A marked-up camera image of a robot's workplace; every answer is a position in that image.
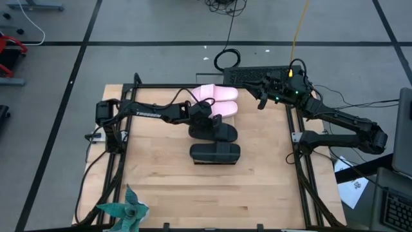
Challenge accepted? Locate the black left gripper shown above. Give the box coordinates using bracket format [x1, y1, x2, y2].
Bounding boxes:
[188, 104, 223, 138]

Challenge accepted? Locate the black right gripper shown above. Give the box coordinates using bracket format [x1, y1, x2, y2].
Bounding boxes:
[241, 71, 312, 111]

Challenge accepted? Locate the pink slide sandal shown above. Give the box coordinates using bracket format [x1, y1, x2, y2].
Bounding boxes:
[209, 100, 239, 119]
[191, 83, 239, 102]

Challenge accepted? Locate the black slide sandal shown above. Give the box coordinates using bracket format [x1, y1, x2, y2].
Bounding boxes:
[189, 141, 241, 164]
[188, 122, 239, 142]

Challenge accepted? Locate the small black connector box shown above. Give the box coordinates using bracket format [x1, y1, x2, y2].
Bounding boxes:
[84, 131, 106, 143]

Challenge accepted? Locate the green artificial plant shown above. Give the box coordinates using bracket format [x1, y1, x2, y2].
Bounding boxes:
[96, 184, 151, 232]

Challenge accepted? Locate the black desk foot bar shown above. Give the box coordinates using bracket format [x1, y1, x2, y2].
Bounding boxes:
[334, 153, 395, 184]

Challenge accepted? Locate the white printed paper sheet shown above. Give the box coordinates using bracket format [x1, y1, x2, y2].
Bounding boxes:
[333, 156, 370, 209]

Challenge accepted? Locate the grey keyboard desk panel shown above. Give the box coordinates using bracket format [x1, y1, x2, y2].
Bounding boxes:
[369, 166, 412, 232]

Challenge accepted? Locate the black keyboard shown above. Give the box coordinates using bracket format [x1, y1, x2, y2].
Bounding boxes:
[381, 188, 412, 232]

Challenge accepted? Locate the grey metal furniture foot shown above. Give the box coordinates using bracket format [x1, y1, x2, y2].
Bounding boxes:
[0, 77, 26, 86]
[5, 0, 65, 12]

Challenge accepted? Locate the red and black cart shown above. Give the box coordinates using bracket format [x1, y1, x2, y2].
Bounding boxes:
[0, 34, 28, 78]

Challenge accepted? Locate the coiled black cable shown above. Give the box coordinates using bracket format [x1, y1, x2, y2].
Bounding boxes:
[214, 0, 241, 72]

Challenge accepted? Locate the yellow cable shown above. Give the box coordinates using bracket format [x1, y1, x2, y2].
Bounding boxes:
[288, 0, 312, 77]

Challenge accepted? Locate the black aluminium table frame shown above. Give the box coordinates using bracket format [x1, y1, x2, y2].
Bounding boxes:
[72, 72, 347, 232]

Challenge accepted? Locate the tangled black cable bundle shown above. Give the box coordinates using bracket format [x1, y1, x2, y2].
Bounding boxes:
[205, 0, 248, 17]

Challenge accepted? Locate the thin black cable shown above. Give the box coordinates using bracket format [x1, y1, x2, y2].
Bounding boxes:
[314, 84, 400, 110]

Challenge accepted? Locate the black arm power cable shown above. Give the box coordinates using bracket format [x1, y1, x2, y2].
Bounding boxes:
[74, 150, 109, 225]

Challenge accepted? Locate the white cable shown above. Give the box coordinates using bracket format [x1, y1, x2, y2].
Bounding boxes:
[15, 0, 46, 46]

